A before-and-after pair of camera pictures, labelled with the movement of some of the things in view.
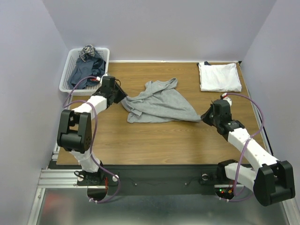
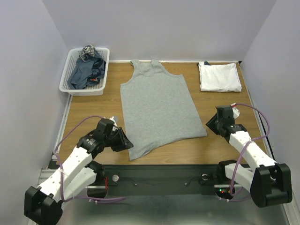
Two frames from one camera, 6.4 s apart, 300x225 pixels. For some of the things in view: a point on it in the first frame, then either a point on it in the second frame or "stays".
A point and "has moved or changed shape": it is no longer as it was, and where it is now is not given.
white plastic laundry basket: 73,54 stays
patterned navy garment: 88,49 stays
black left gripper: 123,94 -> 124,142
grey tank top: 161,102 has moved or changed shape
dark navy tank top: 95,67 stays
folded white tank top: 223,78 stays
